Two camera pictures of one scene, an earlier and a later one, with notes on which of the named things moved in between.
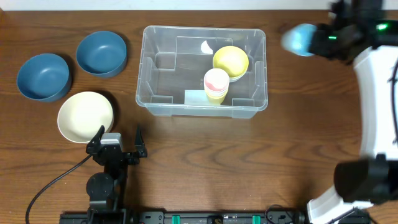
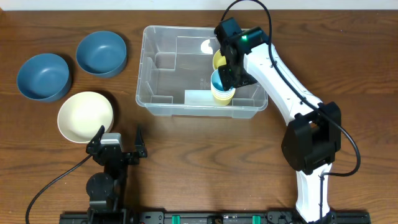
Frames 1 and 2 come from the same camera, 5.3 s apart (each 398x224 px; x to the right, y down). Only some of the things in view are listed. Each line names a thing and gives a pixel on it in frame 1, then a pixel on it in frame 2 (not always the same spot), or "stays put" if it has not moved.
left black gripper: [132, 159] stays put
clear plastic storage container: [174, 60] stays put
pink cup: [216, 79] -> [222, 93]
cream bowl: [82, 114] stays put
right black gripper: [319, 45] -> [227, 79]
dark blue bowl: [44, 78] stays put
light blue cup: [297, 39] -> [216, 82]
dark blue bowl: [102, 53] stays put
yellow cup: [216, 95] -> [223, 98]
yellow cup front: [216, 98] -> [222, 102]
